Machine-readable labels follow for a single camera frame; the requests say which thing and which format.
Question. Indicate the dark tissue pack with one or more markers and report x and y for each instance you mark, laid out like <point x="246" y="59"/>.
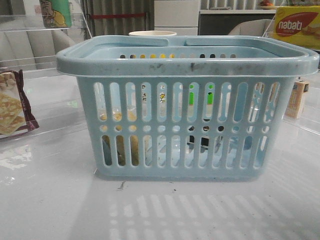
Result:
<point x="204" y="142"/>

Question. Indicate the light blue plastic basket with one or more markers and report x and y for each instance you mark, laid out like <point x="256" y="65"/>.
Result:
<point x="178" y="85"/>

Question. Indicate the white paper cup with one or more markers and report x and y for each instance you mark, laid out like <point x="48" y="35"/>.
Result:
<point x="152" y="33"/>

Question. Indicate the white drawer cabinet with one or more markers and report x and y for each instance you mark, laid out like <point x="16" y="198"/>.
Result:
<point x="179" y="16"/>

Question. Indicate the small tan carton box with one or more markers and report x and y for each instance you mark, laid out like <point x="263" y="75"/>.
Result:
<point x="296" y="101"/>

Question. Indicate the brown cracker snack packet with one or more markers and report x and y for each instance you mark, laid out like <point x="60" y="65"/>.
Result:
<point x="16" y="116"/>

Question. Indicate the green yellow cartoon package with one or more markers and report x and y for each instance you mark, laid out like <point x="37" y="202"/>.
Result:
<point x="56" y="13"/>

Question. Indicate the clear acrylic left shelf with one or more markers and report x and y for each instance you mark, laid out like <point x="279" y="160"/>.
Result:
<point x="27" y="45"/>

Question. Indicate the yellow nabati wafer box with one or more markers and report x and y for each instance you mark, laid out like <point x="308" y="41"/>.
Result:
<point x="297" y="25"/>

